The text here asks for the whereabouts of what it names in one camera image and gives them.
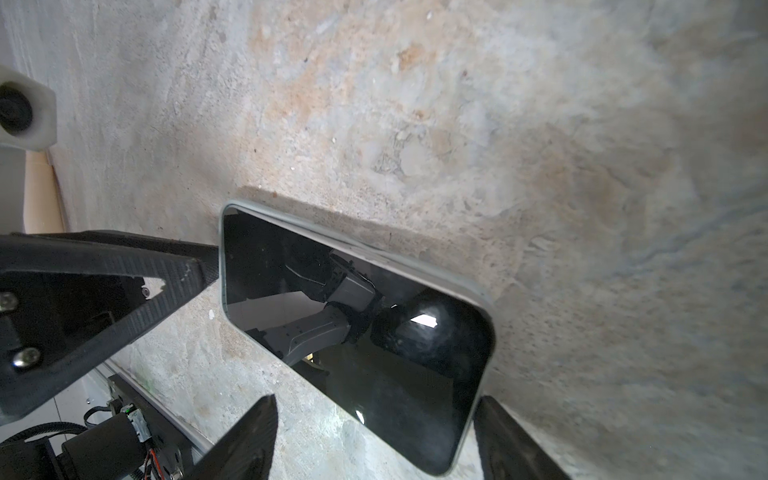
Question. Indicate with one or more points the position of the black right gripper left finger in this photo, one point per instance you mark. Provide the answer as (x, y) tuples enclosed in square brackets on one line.
[(246, 451)]

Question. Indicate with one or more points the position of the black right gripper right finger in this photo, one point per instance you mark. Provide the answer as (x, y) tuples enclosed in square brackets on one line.
[(506, 450)]

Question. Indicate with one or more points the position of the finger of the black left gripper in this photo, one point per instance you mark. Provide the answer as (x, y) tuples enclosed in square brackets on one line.
[(70, 301)]

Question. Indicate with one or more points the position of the light blue phone case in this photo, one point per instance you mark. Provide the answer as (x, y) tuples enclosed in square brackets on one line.
[(384, 255)]

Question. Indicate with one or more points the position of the black phone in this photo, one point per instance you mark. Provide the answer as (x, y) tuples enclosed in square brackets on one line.
[(384, 354)]

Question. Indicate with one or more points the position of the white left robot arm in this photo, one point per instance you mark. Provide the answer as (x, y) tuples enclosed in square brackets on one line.
[(60, 450)]

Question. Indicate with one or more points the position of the wooden roller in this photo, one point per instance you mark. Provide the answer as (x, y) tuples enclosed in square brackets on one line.
[(42, 208)]

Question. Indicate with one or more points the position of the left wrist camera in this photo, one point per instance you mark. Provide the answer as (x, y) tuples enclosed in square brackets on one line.
[(28, 112)]

